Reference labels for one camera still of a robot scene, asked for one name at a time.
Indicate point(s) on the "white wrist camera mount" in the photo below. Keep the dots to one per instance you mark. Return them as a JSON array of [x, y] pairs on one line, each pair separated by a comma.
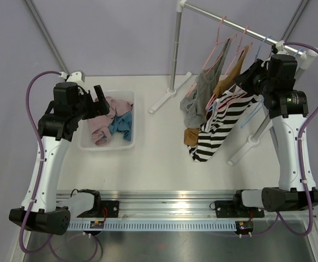
[[279, 48], [76, 77]]

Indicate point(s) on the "aluminium mounting rail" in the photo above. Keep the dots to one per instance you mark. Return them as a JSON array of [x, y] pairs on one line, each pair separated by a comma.
[[165, 205]]

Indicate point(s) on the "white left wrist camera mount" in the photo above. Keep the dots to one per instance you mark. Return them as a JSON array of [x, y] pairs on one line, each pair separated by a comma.
[[76, 77]]

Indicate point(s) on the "teal blue tank top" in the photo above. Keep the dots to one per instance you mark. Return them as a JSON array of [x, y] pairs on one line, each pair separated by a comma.
[[122, 124]]

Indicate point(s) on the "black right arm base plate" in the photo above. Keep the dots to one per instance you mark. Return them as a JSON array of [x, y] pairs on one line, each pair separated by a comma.
[[228, 209]]

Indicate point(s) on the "grey tank top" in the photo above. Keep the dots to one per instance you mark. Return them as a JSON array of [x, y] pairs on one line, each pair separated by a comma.
[[194, 103]]

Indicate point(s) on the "white slotted cable duct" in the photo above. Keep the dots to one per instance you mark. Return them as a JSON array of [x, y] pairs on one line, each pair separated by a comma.
[[116, 225]]

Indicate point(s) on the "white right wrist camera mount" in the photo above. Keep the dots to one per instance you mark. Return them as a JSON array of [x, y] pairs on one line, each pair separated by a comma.
[[279, 48]]

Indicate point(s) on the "mustard brown tank top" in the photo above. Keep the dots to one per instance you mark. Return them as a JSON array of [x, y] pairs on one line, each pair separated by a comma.
[[224, 84]]

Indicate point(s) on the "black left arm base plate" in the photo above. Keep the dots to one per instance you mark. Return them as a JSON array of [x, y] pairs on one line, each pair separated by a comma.
[[106, 208]]

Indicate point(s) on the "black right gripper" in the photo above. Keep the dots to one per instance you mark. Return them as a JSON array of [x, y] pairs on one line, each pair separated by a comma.
[[244, 80]]

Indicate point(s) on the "black white striped tank top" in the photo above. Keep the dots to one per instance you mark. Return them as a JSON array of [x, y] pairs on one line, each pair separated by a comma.
[[225, 113]]

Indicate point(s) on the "mauve pink tank top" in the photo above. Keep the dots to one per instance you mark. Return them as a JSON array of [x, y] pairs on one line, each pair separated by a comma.
[[99, 126]]

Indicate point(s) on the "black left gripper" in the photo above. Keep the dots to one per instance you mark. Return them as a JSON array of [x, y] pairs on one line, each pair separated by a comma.
[[98, 108]]

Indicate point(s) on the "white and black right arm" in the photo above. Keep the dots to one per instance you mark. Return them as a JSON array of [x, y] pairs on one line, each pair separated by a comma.
[[296, 190]]

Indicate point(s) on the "white plastic basket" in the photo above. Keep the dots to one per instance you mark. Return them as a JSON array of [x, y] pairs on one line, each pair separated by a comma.
[[117, 142]]

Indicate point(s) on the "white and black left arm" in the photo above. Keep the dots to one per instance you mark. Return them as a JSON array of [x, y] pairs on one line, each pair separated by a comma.
[[39, 211]]

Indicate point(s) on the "grey metal clothes rack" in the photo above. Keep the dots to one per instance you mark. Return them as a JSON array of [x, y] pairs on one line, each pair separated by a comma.
[[305, 59]]

